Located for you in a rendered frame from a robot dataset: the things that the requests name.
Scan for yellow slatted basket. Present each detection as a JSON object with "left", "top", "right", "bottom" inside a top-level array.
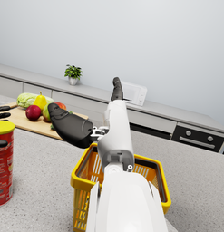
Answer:
[{"left": 70, "top": 142, "right": 172, "bottom": 232}]

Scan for red potato chip can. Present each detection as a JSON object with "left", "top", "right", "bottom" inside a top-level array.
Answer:
[{"left": 0, "top": 120, "right": 16, "bottom": 208}]

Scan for green cabbage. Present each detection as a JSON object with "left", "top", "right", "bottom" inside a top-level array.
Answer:
[{"left": 16, "top": 92, "right": 54, "bottom": 110}]

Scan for wooden cutting board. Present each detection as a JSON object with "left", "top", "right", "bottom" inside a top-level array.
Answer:
[{"left": 0, "top": 101, "right": 90, "bottom": 141}]

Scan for red apple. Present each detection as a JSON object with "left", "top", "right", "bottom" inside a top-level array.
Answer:
[{"left": 24, "top": 104, "right": 43, "bottom": 122}]

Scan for yellow pear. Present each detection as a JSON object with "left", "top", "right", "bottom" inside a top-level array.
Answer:
[{"left": 33, "top": 91, "right": 48, "bottom": 111}]

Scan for green apple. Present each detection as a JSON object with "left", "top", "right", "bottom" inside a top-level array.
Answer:
[{"left": 42, "top": 102, "right": 54, "bottom": 123}]

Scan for white microwave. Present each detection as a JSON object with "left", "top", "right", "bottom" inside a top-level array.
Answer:
[{"left": 120, "top": 81, "right": 149, "bottom": 108}]

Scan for grey kitchen counter cabinets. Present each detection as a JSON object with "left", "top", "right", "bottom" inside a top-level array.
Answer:
[{"left": 0, "top": 62, "right": 224, "bottom": 156}]

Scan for red orange peach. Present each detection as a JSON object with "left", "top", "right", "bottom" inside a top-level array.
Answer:
[{"left": 54, "top": 101, "right": 68, "bottom": 111}]

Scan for potted green plant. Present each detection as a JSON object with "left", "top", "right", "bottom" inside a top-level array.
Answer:
[{"left": 63, "top": 63, "right": 83, "bottom": 87}]

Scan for black built-in oven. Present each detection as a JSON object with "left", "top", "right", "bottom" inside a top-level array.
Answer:
[{"left": 170, "top": 121, "right": 224, "bottom": 154}]

